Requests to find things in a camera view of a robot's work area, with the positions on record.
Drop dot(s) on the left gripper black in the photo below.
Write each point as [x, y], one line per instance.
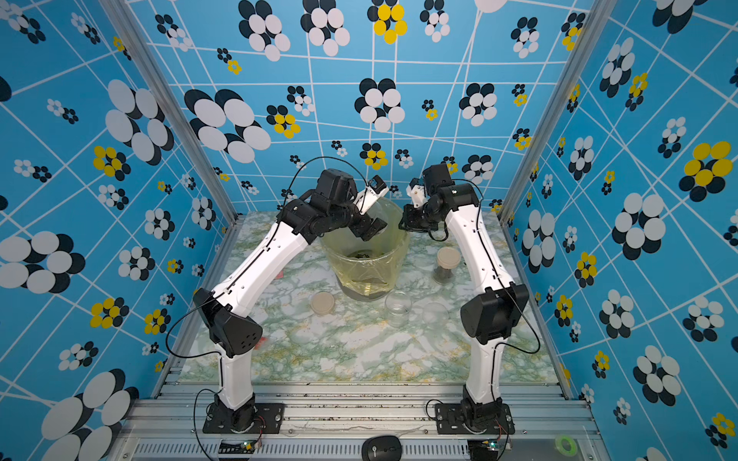
[361, 228]

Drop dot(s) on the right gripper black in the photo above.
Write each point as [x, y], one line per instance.
[410, 225]

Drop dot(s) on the clear plastic tea jar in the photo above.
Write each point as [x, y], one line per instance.
[398, 308]

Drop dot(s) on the round wooden jar lid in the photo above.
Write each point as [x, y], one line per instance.
[323, 303]

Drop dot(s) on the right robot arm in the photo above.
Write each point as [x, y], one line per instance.
[488, 318]

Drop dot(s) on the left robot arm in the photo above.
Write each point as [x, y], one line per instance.
[335, 203]

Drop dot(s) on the right circuit board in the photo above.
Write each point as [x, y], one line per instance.
[483, 450]

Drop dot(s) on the circuit board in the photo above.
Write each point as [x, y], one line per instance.
[483, 450]
[248, 447]

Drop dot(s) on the left circuit board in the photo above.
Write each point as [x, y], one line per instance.
[248, 447]

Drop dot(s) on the green tape roll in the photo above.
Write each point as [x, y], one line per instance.
[566, 446]

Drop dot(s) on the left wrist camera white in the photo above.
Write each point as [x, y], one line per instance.
[374, 191]

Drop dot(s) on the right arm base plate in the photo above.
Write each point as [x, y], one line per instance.
[457, 419]

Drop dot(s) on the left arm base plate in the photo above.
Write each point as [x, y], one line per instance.
[264, 418]

